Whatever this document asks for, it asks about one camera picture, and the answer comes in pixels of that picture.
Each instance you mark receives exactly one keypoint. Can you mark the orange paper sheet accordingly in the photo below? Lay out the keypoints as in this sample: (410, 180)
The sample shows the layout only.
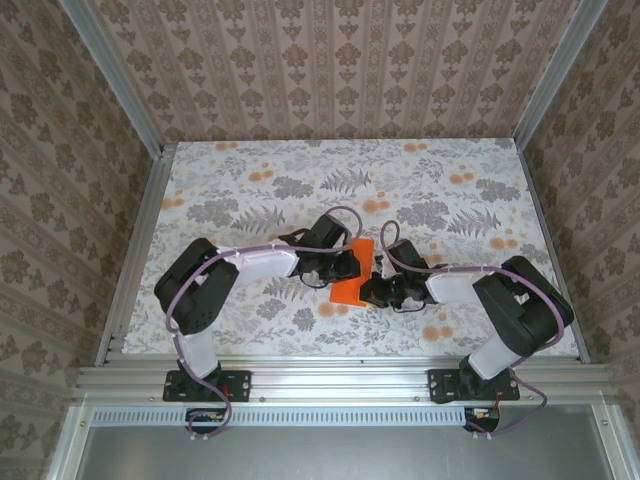
(345, 294)

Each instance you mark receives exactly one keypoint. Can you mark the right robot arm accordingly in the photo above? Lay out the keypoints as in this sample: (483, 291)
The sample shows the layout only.
(525, 310)

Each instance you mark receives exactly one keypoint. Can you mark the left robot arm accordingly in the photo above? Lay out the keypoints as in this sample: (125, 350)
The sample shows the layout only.
(195, 295)

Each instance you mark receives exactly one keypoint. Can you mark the floral patterned table cover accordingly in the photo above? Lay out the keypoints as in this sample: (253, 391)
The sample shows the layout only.
(350, 165)

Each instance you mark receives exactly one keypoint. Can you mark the black connector board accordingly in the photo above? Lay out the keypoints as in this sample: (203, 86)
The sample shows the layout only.
(482, 421)
(210, 423)

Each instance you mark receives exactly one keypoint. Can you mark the aluminium cross rail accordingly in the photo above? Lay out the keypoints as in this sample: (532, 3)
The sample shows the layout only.
(340, 382)

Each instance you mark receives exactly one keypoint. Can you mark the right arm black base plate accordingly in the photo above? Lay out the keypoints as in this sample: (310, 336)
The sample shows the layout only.
(440, 387)

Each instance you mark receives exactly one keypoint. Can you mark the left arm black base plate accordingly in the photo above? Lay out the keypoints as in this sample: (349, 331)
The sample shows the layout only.
(240, 385)

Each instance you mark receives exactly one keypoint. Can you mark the aluminium side rail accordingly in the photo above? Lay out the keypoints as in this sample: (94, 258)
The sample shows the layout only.
(142, 220)
(545, 200)

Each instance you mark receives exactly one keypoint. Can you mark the aluminium frame post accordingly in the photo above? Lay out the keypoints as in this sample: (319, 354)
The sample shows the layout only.
(555, 70)
(115, 80)

